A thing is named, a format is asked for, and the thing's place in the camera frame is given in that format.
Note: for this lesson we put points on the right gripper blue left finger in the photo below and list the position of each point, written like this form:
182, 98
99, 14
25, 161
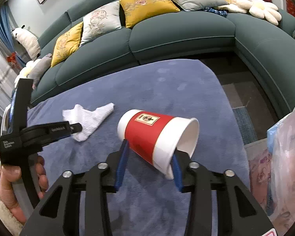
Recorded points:
121, 165

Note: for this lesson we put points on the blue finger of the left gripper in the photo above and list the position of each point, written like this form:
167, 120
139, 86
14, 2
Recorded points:
45, 134
11, 111

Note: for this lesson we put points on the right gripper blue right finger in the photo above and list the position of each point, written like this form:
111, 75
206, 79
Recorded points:
177, 172

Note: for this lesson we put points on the white paper towel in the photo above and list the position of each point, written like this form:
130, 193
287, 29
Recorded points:
89, 120

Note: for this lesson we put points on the trash bin with white liner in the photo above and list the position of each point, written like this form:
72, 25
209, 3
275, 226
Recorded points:
272, 173

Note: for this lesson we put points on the white chair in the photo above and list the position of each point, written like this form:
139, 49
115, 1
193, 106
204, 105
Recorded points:
5, 121

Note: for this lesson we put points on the left white flower cushion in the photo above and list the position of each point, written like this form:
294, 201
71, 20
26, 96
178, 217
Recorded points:
26, 70

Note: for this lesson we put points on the grey plush toy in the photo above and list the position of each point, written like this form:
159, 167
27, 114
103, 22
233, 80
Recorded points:
40, 67

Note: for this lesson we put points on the blue floor rug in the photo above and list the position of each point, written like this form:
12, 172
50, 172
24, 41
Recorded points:
245, 125

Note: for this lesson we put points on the white plush alpaca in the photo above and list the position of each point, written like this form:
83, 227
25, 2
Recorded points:
28, 40

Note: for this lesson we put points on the blue table cloth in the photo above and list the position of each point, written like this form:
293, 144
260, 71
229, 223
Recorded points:
163, 106

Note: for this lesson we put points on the left yellow cushion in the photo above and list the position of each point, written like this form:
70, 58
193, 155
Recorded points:
67, 44

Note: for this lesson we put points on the yellow cushion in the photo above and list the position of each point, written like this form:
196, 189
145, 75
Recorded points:
136, 11
67, 44

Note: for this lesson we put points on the blue curtain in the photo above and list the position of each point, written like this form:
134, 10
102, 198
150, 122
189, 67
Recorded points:
7, 48

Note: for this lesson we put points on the left pale embroidered cushion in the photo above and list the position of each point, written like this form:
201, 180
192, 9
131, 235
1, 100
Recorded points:
101, 21

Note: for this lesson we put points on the right yellow cushion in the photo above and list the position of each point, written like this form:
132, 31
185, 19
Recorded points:
136, 11

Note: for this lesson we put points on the green sectional sofa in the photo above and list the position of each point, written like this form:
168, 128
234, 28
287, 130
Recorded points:
266, 49

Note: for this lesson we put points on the blue patterned cloth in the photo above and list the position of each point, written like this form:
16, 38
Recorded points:
222, 13

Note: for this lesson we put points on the red wall decoration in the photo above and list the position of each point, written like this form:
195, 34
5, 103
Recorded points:
290, 7

